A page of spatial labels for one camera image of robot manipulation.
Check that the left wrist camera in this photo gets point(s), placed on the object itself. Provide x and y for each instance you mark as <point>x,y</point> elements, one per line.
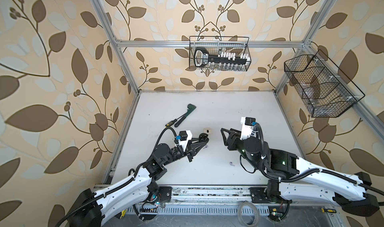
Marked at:
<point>182,139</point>

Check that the black yellow screwdriver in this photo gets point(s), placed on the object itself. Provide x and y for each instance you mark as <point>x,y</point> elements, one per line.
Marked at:
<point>171,123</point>

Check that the cream earbud charging case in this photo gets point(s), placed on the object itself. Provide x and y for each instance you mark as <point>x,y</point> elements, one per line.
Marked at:
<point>207,130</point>

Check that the wire basket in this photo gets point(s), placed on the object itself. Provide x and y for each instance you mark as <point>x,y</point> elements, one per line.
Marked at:
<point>325,89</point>
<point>219,53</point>

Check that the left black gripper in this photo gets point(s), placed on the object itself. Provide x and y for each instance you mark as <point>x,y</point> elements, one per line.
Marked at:
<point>192,146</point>

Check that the right wire basket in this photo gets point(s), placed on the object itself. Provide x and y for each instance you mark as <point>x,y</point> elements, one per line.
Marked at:
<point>325,89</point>

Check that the green pipe wrench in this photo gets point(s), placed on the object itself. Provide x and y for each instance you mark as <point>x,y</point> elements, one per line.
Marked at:
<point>191,108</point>

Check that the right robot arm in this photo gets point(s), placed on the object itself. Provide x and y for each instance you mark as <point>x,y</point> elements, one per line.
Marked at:
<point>291,177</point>

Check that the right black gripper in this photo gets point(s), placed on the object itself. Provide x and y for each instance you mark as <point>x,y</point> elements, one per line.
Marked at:
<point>233,136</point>

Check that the back wire basket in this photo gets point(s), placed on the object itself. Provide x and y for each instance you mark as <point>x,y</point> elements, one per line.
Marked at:
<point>219,53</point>

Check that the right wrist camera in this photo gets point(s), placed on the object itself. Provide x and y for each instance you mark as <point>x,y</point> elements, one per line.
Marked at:
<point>248,131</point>

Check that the black tool in basket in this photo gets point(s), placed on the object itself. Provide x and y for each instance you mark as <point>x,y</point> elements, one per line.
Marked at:
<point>202,57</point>

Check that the white tape roll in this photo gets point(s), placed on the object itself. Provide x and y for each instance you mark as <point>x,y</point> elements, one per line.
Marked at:
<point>248,214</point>

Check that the small yellow screwdriver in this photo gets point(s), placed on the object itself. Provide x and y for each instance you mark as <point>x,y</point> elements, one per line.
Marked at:
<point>328,210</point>

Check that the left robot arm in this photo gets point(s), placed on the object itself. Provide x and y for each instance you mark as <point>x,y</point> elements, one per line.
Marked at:
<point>94,209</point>

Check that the black round charging case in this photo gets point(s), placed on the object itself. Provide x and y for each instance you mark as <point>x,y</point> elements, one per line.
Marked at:
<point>204,137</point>

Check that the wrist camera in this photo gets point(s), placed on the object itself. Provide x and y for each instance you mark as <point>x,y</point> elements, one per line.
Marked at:
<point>248,131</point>
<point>182,139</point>

